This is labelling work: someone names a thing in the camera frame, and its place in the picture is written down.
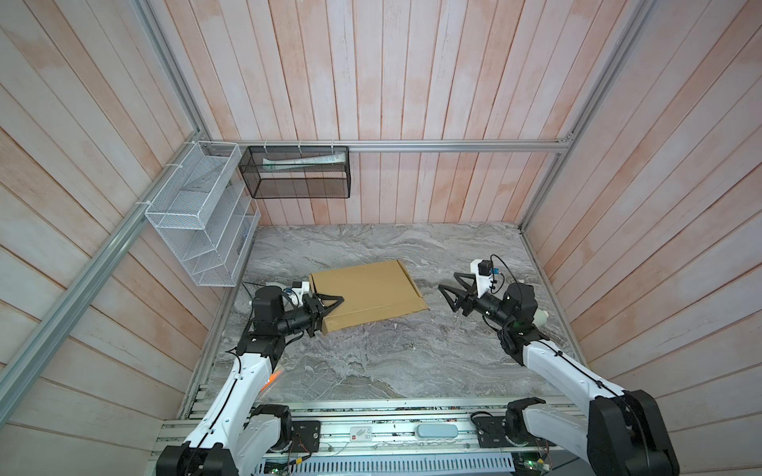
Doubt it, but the brown cardboard box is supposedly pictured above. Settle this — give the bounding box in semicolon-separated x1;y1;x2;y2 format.
310;260;429;334

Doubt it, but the small white label box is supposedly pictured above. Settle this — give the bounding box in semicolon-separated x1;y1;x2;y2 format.
349;426;373;442

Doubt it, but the grey oval device on rail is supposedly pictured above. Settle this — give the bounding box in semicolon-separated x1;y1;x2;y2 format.
415;422;460;440

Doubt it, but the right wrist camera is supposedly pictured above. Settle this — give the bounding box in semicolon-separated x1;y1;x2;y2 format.
470;259;495;298

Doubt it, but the black wire mesh basket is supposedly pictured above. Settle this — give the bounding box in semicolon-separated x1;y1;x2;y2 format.
238;145;352;200

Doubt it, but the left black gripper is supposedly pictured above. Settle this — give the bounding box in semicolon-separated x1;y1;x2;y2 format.
276;292;343;337

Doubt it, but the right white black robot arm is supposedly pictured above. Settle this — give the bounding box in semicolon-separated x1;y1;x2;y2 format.
439;273;680;475

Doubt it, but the paper sheet in black basket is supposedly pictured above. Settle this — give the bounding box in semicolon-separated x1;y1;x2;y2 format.
261;152;347;173

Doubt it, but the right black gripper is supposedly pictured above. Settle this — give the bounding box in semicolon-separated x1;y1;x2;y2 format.
439;272;512;331

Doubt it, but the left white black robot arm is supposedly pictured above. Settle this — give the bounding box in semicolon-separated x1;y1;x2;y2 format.
155;282;344;475

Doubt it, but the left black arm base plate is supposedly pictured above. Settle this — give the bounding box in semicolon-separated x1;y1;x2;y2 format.
269;420;321;453

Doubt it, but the aluminium mounting rail frame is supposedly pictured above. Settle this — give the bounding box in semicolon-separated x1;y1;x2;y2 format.
152;396;582;475

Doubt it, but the white wire mesh shelf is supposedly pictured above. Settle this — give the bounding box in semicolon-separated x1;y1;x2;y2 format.
145;141;261;288

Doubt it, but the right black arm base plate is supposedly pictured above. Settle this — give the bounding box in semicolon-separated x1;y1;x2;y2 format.
470;412;555;448

